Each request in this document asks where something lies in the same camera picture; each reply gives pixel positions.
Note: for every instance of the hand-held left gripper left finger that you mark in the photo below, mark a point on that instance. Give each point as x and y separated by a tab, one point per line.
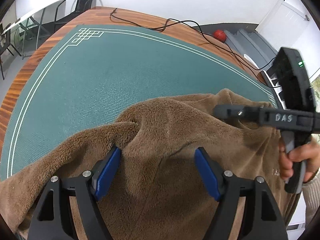
108	172

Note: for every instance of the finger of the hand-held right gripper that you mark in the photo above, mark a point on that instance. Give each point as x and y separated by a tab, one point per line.
230	112

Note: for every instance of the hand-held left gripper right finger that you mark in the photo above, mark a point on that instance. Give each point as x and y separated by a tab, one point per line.
206	175

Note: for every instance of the brown fleece garment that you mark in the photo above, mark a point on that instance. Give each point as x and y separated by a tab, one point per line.
162	130

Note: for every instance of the person's right forearm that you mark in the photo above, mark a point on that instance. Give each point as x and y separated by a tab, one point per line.
313	200

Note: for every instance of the person's right hand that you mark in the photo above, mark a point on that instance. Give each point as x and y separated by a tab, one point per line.
312	155

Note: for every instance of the white power strip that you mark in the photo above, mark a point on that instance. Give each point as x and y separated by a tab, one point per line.
266	76

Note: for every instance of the grey low platform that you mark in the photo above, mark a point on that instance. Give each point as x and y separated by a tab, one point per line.
245	40

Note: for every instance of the white door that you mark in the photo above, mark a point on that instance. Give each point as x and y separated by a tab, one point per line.
290	17

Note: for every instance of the red ball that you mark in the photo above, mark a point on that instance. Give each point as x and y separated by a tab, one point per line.
220	35

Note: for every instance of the green table mat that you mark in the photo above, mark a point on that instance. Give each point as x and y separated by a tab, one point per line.
87	80

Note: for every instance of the black metal chair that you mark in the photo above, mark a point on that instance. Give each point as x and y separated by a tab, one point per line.
7	47

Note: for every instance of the black wicker chair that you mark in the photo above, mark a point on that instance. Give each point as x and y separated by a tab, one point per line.
86	0

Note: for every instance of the glass top table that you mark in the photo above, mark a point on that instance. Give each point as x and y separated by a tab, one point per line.
37	13

